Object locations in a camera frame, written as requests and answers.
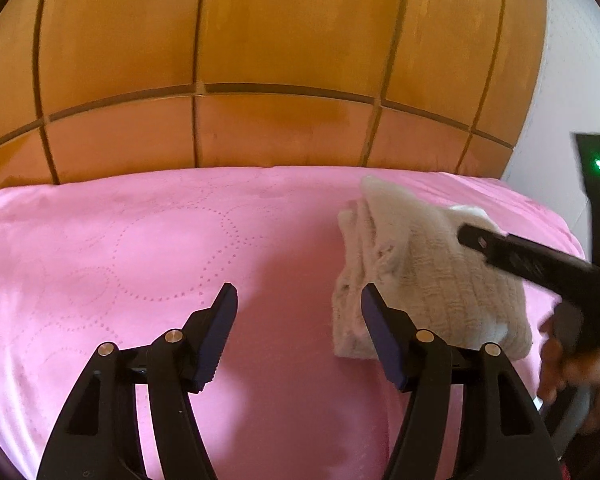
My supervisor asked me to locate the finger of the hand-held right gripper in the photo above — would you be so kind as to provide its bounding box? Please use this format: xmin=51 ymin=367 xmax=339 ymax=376
xmin=457 ymin=223 xmax=600 ymax=301

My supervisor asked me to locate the wooden panelled wardrobe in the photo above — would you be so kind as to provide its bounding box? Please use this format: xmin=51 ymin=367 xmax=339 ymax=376
xmin=0 ymin=0 xmax=548 ymax=196

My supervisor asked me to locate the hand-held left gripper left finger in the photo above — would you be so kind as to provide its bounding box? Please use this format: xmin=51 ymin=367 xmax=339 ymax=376
xmin=37 ymin=283 xmax=239 ymax=480

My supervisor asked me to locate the pink bed cover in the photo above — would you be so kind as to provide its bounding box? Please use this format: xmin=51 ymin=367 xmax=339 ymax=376
xmin=0 ymin=165 xmax=588 ymax=480

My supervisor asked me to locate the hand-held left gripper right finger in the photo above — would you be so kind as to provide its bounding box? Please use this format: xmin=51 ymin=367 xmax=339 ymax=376
xmin=361 ymin=283 xmax=561 ymax=480

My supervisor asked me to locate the white knitted sweater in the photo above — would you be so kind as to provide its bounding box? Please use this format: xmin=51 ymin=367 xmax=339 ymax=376
xmin=332 ymin=175 xmax=533 ymax=361

